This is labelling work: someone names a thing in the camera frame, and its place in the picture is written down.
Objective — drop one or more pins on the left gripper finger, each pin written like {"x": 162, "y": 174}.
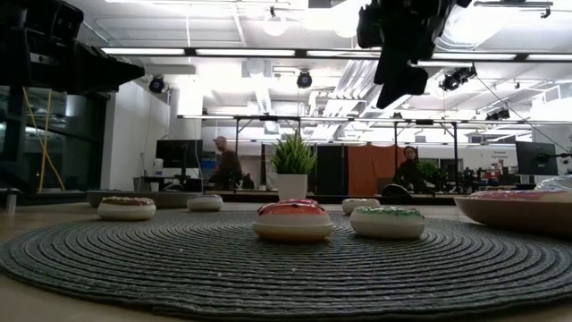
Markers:
{"x": 107, "y": 83}
{"x": 111, "y": 67}

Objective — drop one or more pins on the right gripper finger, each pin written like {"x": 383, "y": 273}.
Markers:
{"x": 391, "y": 76}
{"x": 414, "y": 78}

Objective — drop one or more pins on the small white-iced donut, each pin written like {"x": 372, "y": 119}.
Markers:
{"x": 360, "y": 205}

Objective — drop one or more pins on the green-sprinkled white donut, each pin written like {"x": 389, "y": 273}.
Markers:
{"x": 388, "y": 223}

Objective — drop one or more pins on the white frosted doughnut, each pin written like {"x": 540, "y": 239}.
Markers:
{"x": 204, "y": 203}

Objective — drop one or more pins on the small red-iced donut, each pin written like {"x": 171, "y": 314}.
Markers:
{"x": 298, "y": 201}

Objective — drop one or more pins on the large white donut blue drizzle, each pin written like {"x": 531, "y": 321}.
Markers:
{"x": 556, "y": 183}

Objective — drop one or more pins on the red-iced donut dark drizzle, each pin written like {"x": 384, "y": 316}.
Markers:
{"x": 292, "y": 226}

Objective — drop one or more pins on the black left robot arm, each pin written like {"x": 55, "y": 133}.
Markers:
{"x": 6, "y": 44}

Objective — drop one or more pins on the black ceiling spotlight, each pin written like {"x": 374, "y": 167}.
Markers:
{"x": 304, "y": 79}
{"x": 498, "y": 115}
{"x": 456, "y": 79}
{"x": 156, "y": 84}

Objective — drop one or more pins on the orange partition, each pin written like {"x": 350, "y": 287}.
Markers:
{"x": 371, "y": 165}

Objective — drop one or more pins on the small green background plant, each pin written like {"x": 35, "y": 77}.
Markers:
{"x": 429, "y": 169}

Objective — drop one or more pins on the person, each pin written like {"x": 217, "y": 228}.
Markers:
{"x": 409, "y": 172}
{"x": 225, "y": 165}

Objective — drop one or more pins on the white jug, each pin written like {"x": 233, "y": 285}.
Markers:
{"x": 157, "y": 166}

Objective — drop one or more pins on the black computer monitor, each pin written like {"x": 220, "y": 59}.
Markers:
{"x": 179, "y": 153}
{"x": 536, "y": 158}

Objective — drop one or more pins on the dark office desk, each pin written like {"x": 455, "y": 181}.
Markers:
{"x": 152, "y": 180}

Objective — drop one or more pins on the black partition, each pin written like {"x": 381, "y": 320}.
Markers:
{"x": 330, "y": 170}

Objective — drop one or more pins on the black chair back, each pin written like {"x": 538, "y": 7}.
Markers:
{"x": 397, "y": 190}

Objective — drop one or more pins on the grey plate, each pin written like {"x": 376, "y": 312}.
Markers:
{"x": 165, "y": 199}

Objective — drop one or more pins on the overhead light bar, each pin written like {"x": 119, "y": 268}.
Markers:
{"x": 246, "y": 52}

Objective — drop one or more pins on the green plant in white pot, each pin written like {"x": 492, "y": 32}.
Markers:
{"x": 292, "y": 179}

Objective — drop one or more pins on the tan bowl on right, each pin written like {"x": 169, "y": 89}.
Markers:
{"x": 514, "y": 214}

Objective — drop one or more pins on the round grey woven placemat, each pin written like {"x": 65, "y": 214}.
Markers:
{"x": 268, "y": 277}

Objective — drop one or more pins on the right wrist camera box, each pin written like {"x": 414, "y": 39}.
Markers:
{"x": 370, "y": 27}

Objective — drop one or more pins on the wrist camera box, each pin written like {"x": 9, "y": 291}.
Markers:
{"x": 370, "y": 27}
{"x": 67, "y": 20}

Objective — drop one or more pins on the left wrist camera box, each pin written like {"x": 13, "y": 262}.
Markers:
{"x": 67, "y": 20}

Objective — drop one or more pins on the black metal background frame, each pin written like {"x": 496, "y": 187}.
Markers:
{"x": 268, "y": 118}

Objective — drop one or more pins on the grey table post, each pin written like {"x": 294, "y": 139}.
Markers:
{"x": 10, "y": 199}

